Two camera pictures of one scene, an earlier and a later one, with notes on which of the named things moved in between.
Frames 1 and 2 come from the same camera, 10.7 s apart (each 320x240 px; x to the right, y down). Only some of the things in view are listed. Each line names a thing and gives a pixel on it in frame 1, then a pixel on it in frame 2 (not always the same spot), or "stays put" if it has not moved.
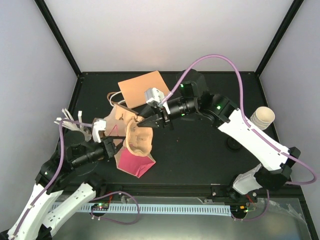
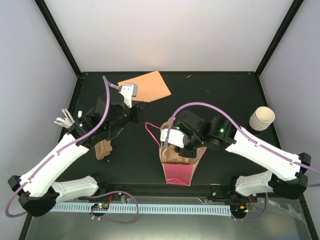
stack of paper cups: x=262 y=117 stays put
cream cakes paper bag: x=116 y=123 to x=178 y=170
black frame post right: x=278 y=36 stays put
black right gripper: x=162 y=118 to x=191 y=154
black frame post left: x=59 y=36 stays put
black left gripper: x=110 y=147 to x=138 y=113
